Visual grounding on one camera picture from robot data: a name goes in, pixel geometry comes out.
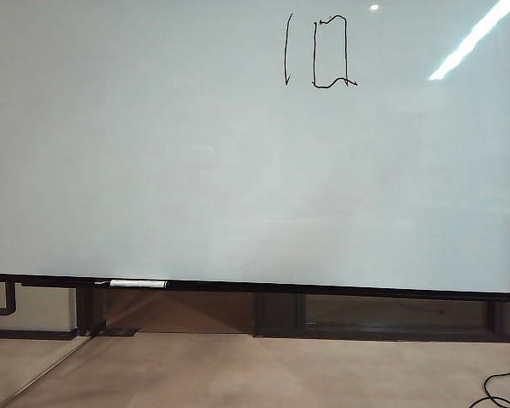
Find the white glass whiteboard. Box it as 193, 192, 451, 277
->
0, 0, 510, 295

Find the white whiteboard marker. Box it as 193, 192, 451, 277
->
92, 278, 168, 291

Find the black whiteboard stand leg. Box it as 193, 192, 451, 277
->
74, 287, 108, 337

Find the black floor foot plate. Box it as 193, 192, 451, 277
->
105, 326, 141, 338

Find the metal floor strip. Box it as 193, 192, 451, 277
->
0, 335, 91, 407

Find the glass partition frame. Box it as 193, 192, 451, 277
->
252, 292, 510, 342

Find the black pipe bracket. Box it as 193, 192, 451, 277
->
0, 278, 17, 318

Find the black floor base rail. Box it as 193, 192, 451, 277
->
0, 327, 78, 342

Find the black floor cable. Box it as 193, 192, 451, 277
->
482, 368, 510, 408

